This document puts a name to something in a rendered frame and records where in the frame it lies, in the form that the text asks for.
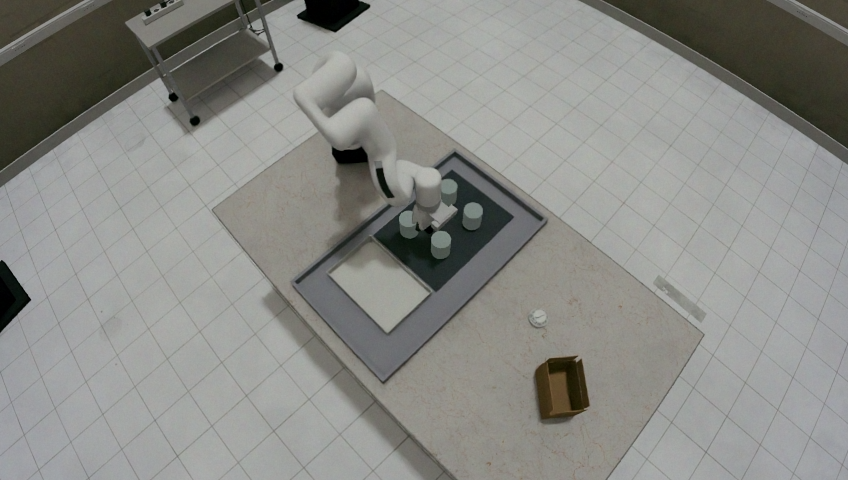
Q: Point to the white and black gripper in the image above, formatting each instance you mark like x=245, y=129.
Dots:
x=422, y=219

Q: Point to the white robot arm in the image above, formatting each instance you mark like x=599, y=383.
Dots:
x=361, y=122

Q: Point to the brown cardboard box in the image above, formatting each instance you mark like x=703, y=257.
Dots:
x=566, y=378

